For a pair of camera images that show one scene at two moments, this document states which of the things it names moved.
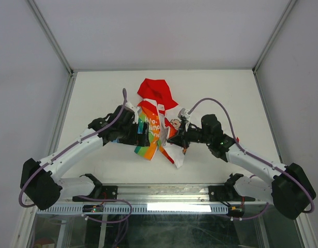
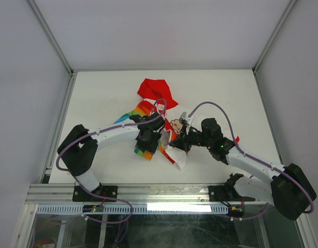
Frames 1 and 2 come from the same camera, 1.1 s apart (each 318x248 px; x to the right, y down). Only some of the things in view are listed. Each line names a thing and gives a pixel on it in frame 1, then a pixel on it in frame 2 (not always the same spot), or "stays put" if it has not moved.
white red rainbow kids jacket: x=156 y=97 stays put
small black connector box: x=236 y=211 stays put
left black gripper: x=137 y=139 → x=151 y=147
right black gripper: x=181 y=139 stays put
